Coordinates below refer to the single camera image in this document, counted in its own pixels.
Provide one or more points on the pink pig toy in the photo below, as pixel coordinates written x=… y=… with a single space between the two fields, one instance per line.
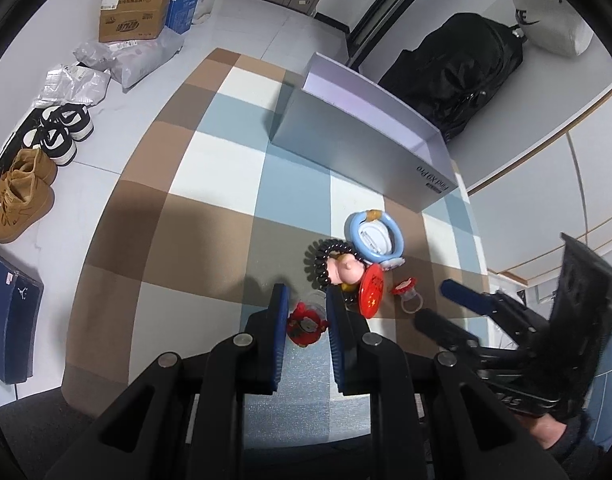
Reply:
x=347 y=270

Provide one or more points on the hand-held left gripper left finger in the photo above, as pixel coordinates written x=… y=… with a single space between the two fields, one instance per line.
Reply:
x=281 y=332

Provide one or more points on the white oval bangle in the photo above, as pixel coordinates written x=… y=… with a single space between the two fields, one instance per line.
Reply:
x=376 y=240

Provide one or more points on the silver plastic mailer bag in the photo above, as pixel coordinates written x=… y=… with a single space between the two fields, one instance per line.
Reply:
x=75 y=85

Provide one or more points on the checkered floor mat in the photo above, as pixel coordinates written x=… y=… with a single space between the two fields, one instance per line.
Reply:
x=195 y=200

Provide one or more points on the tan suede shoe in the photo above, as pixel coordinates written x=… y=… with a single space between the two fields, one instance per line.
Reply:
x=20 y=207
x=35 y=165

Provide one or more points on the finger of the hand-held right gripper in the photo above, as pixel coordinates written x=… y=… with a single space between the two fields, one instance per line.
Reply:
x=461 y=294
x=438 y=327

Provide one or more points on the blue cardboard box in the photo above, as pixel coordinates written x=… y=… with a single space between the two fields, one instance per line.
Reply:
x=183 y=5

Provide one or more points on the white tote bag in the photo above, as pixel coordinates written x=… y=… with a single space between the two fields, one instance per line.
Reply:
x=546 y=15

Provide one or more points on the silver box with lavender inside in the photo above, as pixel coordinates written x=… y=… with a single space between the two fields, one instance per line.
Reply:
x=356 y=150

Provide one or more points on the navy shoe box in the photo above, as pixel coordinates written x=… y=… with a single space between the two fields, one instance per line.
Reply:
x=10 y=320

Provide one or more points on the black and white sneaker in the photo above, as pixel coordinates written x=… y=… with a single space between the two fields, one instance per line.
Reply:
x=53 y=145
x=70 y=120

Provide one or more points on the white plastic bag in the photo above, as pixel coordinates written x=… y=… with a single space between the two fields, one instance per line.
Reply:
x=205 y=2

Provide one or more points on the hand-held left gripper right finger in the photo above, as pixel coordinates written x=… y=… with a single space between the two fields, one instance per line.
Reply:
x=336 y=342

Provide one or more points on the brown cardboard box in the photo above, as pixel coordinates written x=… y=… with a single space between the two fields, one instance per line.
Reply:
x=130 y=15

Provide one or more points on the grey plastic mailer bag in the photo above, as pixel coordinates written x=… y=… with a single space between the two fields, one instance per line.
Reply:
x=135 y=62

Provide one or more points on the red charm ornament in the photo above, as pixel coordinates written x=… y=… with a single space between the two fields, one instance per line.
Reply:
x=306 y=327

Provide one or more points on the black backpack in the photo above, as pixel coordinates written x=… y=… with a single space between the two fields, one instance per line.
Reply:
x=451 y=65

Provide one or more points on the person's right forearm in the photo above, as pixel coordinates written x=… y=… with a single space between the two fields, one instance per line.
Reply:
x=561 y=435

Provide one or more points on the person's blue jeans leg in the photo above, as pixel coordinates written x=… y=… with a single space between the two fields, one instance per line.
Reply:
x=606 y=390

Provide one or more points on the black sliding door frame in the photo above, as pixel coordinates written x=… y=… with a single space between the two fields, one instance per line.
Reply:
x=381 y=10

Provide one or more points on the red round badge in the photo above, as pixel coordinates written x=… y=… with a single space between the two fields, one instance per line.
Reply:
x=373 y=292

